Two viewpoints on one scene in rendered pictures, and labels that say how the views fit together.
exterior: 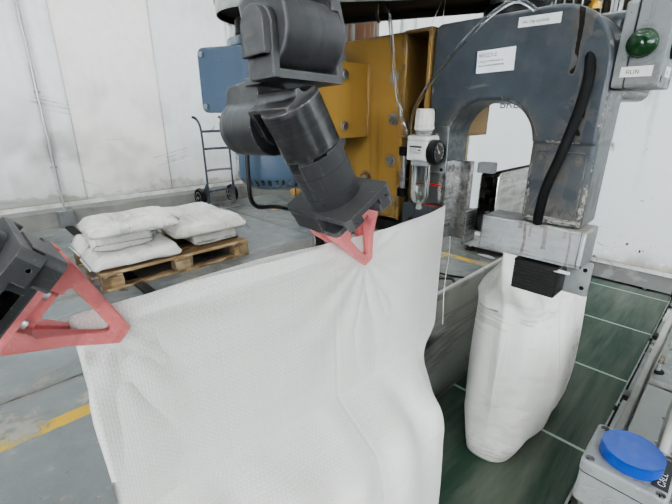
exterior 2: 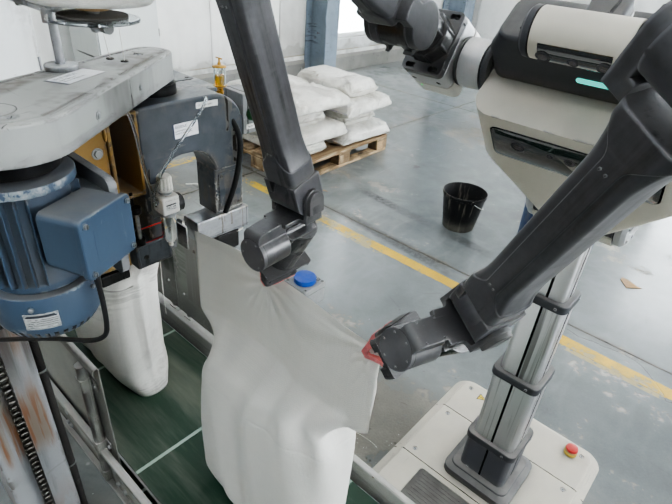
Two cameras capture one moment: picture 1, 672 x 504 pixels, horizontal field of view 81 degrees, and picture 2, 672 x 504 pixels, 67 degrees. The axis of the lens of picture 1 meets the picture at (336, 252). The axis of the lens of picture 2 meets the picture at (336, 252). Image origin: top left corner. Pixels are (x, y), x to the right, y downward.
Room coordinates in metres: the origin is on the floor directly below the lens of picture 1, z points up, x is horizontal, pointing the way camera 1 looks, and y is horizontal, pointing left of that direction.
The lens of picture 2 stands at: (0.40, 0.78, 1.63)
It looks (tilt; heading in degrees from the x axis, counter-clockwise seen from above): 32 degrees down; 264
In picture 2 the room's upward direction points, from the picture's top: 5 degrees clockwise
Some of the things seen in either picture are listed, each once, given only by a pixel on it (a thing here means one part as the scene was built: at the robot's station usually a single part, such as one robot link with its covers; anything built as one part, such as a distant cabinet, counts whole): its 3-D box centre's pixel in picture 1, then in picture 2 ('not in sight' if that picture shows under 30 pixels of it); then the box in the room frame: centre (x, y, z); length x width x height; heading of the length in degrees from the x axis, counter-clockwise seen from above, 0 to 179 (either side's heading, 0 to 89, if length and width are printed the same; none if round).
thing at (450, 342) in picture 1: (476, 323); (23, 327); (1.20, -0.48, 0.53); 1.05 x 0.02 x 0.41; 134
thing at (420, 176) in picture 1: (420, 183); (169, 227); (0.64, -0.14, 1.11); 0.03 x 0.03 x 0.06
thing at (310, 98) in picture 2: not in sight; (305, 98); (0.29, -3.11, 0.56); 0.66 x 0.42 x 0.15; 44
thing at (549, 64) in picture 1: (542, 113); (157, 138); (0.69, -0.34, 1.21); 0.30 x 0.25 x 0.30; 134
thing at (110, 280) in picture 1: (164, 251); not in sight; (3.28, 1.51, 0.07); 1.20 x 0.82 x 0.14; 134
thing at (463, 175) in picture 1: (460, 199); not in sight; (0.66, -0.21, 1.07); 0.03 x 0.01 x 0.13; 44
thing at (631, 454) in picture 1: (630, 456); (305, 279); (0.35, -0.34, 0.84); 0.06 x 0.06 x 0.02
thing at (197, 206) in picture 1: (182, 214); not in sight; (3.64, 1.45, 0.32); 0.68 x 0.45 x 0.15; 134
